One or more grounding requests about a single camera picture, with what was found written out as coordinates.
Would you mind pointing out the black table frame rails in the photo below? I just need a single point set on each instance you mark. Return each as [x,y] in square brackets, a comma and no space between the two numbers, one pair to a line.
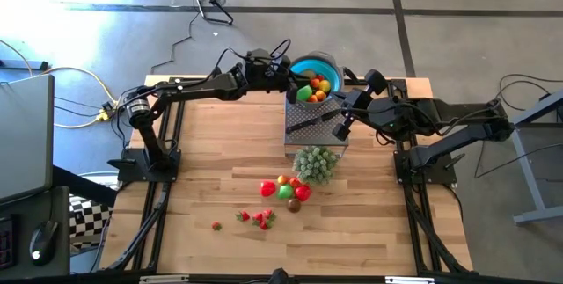
[409,213]

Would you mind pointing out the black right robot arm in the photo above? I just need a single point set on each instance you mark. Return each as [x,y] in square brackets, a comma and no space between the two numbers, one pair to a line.
[462,117]

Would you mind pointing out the black-white checkered board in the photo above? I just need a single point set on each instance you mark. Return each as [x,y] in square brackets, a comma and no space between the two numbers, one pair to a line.
[88,222]

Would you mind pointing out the black keyboard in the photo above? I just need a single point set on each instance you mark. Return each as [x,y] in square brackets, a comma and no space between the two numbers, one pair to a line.
[6,249]

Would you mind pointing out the blue collapsible bowl grey rim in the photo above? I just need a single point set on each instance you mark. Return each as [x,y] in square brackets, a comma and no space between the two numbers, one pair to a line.
[332,66]

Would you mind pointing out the red plastic strawberry green leaves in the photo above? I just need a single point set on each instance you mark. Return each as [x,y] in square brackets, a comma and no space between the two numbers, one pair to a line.
[216,226]
[267,213]
[243,216]
[264,225]
[319,77]
[257,218]

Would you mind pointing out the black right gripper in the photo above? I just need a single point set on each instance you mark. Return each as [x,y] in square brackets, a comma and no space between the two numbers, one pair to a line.
[367,106]

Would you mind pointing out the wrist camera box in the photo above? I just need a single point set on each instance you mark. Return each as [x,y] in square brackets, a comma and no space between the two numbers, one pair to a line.
[376,82]
[259,57]

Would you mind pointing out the black table-level camera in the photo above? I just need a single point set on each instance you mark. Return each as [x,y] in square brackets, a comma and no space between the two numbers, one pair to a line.
[280,276]

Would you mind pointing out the olive-brown whole kiwi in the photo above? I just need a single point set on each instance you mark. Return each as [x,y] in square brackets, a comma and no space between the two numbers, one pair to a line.
[309,74]

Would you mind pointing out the power strip yellow plug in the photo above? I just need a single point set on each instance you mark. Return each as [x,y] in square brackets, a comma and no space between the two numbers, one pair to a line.
[105,114]

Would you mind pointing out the orange plastic tangerine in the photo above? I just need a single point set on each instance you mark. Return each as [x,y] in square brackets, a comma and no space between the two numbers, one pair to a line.
[320,95]

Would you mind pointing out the brown plastic kiwi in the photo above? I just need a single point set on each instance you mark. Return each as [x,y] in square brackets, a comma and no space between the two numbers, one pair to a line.
[294,205]

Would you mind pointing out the black computer mouse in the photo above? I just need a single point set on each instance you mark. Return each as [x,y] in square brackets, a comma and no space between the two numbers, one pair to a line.
[42,242]

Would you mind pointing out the black desk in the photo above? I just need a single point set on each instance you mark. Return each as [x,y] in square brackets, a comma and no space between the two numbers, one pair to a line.
[22,216]

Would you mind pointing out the yellow plastic lemon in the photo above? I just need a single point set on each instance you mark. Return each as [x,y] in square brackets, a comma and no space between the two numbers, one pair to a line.
[324,86]

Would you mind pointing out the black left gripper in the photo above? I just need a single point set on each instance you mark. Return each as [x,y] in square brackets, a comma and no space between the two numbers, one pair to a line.
[268,79]

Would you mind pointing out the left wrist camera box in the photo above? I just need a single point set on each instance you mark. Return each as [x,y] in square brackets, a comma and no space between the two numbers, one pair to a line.
[259,57]

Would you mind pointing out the green plant in patterned pot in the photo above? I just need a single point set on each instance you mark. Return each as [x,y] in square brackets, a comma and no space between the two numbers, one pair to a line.
[315,165]

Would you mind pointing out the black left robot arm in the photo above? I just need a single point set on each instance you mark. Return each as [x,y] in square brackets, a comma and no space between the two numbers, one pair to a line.
[189,88]

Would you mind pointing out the red plastic bell pepper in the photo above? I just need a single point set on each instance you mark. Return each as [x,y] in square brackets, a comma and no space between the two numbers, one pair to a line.
[302,192]

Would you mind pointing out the black kitchen knife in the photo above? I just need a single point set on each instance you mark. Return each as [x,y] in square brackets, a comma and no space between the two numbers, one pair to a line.
[310,122]

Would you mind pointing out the grey desk frame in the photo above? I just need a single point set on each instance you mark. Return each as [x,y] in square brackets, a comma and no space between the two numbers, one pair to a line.
[534,178]

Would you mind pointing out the grey perforated metal stand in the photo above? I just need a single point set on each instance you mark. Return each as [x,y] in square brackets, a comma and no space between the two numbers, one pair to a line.
[316,141]

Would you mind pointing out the green toy pepper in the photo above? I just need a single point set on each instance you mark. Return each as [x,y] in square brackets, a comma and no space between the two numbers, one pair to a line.
[304,92]

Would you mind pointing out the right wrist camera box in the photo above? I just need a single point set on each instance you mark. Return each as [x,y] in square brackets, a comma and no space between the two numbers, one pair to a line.
[376,82]

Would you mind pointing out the grey laptop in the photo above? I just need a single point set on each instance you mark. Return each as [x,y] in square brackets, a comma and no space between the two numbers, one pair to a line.
[24,139]

